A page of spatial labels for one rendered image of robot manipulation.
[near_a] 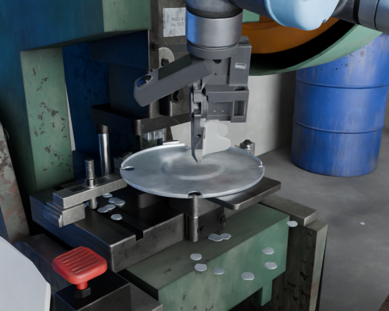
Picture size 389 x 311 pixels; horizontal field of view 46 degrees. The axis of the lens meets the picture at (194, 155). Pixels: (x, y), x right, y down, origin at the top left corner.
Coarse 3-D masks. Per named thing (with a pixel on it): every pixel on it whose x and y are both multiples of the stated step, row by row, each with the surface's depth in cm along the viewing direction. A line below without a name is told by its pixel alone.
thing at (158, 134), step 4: (164, 128) 101; (152, 132) 98; (156, 132) 98; (160, 132) 99; (164, 132) 101; (144, 136) 99; (148, 136) 98; (152, 136) 98; (156, 136) 98; (160, 136) 99
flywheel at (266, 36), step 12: (252, 24) 118; (264, 24) 115; (276, 24) 112; (324, 24) 101; (336, 24) 101; (348, 24) 105; (252, 36) 116; (264, 36) 113; (276, 36) 111; (288, 36) 109; (300, 36) 106; (312, 36) 104; (324, 36) 106; (252, 48) 117; (264, 48) 114; (276, 48) 112; (288, 48) 109; (300, 48) 115
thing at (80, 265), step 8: (80, 248) 69; (88, 248) 69; (64, 256) 66; (72, 256) 66; (80, 256) 66; (88, 256) 66; (96, 256) 66; (56, 264) 65; (64, 264) 64; (72, 264) 65; (80, 264) 65; (88, 264) 65; (96, 264) 65; (104, 264) 65; (64, 272) 63; (72, 272) 63; (80, 272) 63; (88, 272) 63; (96, 272) 64; (72, 280) 62; (80, 280) 62; (88, 280) 63; (80, 288) 66
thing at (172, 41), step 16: (160, 0) 83; (176, 0) 86; (160, 16) 84; (176, 16) 86; (160, 32) 85; (176, 32) 87; (160, 48) 84; (176, 48) 88; (112, 64) 92; (160, 64) 85; (112, 80) 93; (128, 80) 90; (112, 96) 95; (128, 96) 91; (176, 96) 86; (128, 112) 92; (144, 112) 88; (160, 112) 89; (176, 112) 88
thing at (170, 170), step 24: (168, 144) 106; (120, 168) 92; (144, 168) 93; (168, 168) 92; (192, 168) 92; (216, 168) 92; (240, 168) 93; (168, 192) 82; (192, 192) 83; (216, 192) 82
